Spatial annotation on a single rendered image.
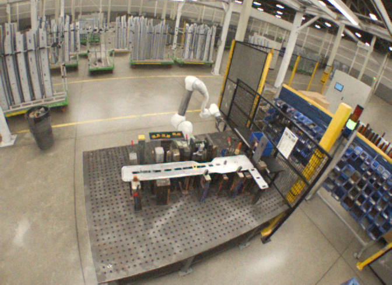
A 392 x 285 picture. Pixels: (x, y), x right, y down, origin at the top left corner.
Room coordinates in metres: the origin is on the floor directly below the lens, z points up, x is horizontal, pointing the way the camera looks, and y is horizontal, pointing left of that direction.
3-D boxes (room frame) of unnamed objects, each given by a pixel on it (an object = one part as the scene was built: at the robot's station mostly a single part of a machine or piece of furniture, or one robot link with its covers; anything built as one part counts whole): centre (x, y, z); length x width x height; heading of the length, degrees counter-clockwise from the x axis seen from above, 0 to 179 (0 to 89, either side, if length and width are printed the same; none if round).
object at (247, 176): (1.46, -0.61, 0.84); 0.11 x 0.10 x 0.28; 25
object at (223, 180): (1.36, -0.36, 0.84); 0.11 x 0.08 x 0.29; 25
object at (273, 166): (1.96, -0.78, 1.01); 0.90 x 0.22 x 0.03; 25
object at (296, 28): (5.53, -2.32, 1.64); 0.91 x 0.36 x 3.28; 33
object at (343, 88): (6.33, -5.36, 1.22); 1.60 x 0.54 x 2.45; 33
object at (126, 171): (1.39, -0.03, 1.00); 1.38 x 0.22 x 0.02; 115
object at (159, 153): (1.42, 0.32, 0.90); 0.13 x 0.10 x 0.41; 25
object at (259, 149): (1.70, -0.71, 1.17); 0.12 x 0.01 x 0.34; 25
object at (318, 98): (5.31, -3.42, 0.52); 1.20 x 0.80 x 1.05; 120
